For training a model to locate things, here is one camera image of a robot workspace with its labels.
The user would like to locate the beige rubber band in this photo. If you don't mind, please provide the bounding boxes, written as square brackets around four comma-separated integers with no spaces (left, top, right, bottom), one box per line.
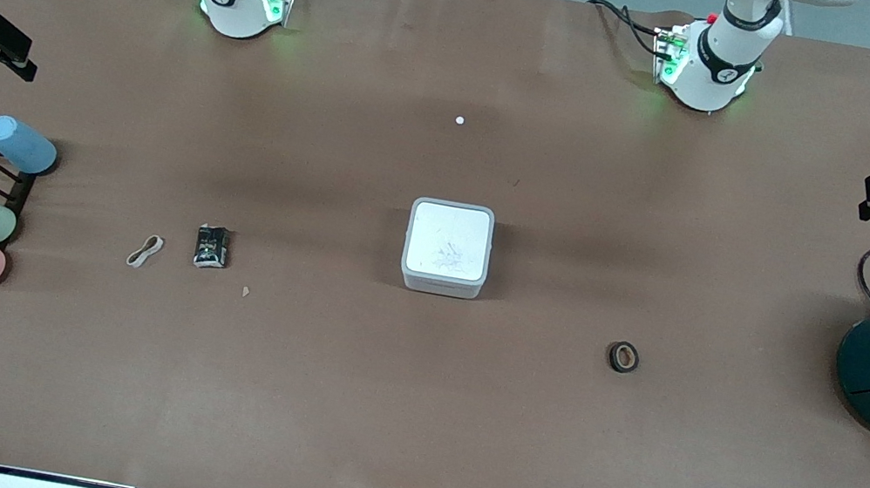
[126,231,166,273]

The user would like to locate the black tissue wrapper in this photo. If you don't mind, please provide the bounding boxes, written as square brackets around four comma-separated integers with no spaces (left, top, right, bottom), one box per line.
[192,222,234,273]

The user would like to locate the black tape roll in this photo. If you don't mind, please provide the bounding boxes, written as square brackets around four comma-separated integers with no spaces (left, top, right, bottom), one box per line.
[606,339,642,376]

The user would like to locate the white square lidded bin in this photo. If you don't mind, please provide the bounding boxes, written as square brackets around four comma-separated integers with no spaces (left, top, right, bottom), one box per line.
[398,194,499,302]

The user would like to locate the left arm base control box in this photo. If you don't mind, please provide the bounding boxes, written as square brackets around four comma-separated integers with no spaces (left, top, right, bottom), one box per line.
[647,20,695,89]

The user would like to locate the blue plastic cup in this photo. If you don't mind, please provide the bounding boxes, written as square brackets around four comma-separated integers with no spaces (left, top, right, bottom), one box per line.
[0,115,64,180]

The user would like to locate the black left base cable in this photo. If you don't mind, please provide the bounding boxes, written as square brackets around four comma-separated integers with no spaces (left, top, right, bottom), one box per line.
[581,0,680,60]

